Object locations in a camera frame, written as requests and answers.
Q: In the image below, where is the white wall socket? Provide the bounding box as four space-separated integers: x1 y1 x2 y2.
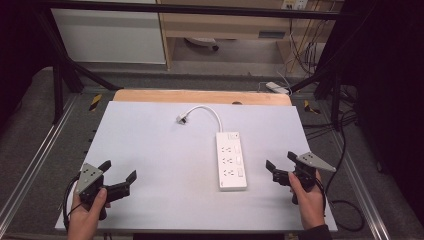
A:
280 0 310 11

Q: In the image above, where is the black floor cable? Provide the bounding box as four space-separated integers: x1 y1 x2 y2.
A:
301 84 366 233

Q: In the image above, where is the aluminium rail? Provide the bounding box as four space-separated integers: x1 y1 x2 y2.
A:
328 131 393 240
0 94 83 229

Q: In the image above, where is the white cabinet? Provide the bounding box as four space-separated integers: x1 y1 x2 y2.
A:
50 0 167 65

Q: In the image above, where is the person's left hand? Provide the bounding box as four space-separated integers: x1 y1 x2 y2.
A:
66 187 112 240

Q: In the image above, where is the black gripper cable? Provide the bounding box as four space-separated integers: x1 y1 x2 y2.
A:
314 177 328 218
61 174 84 232

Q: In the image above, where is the white floor power strip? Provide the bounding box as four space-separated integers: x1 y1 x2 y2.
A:
265 81 291 96

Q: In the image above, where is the person's right hand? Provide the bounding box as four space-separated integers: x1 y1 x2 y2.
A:
287 170 327 232

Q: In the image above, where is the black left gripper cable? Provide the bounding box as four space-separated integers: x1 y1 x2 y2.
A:
61 174 84 232

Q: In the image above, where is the yellow black tape marker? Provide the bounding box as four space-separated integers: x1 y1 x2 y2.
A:
303 99 322 115
88 93 103 112

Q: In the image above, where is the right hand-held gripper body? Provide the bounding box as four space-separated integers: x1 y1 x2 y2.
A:
272 151 337 206

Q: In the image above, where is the black metal stand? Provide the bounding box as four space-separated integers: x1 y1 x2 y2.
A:
34 8 125 126
289 58 345 132

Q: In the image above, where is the wooden desk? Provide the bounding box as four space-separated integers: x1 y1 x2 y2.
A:
156 0 345 72

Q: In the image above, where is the white table mat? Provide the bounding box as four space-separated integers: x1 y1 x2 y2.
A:
54 100 339 233

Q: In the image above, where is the office chair base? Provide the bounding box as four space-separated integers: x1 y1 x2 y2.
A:
184 36 221 52

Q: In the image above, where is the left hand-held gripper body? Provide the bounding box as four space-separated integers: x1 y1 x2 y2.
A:
74 162 131 222

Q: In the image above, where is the bundle of hanging cables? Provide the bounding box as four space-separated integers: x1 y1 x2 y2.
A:
287 9 329 77

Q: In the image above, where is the white power strip cable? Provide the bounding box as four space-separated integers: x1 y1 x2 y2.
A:
185 105 224 134

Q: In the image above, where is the black metal frame bar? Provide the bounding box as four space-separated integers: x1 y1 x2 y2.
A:
37 0 348 21

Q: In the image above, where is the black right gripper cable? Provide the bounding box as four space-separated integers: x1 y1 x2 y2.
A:
314 177 328 218

